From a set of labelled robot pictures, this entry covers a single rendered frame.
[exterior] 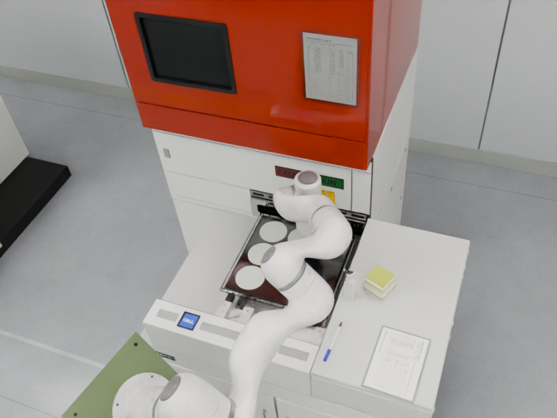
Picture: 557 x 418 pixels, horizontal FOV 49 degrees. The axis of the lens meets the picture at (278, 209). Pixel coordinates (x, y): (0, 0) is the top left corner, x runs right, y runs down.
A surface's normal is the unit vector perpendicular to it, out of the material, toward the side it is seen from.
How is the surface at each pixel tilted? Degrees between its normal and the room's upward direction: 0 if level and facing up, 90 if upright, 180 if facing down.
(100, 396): 48
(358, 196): 90
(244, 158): 90
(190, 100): 90
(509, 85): 90
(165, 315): 0
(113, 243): 0
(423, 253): 0
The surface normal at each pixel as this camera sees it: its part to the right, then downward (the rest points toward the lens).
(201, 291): -0.07, -0.69
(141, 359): 0.57, -0.20
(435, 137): -0.36, 0.69
